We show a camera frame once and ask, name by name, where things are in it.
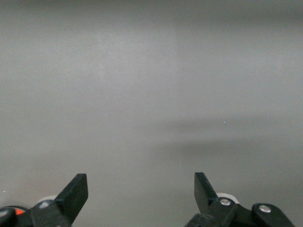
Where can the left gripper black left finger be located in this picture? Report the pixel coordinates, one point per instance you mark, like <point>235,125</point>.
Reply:
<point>73,196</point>

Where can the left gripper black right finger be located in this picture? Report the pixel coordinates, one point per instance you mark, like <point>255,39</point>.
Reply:
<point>203,194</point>

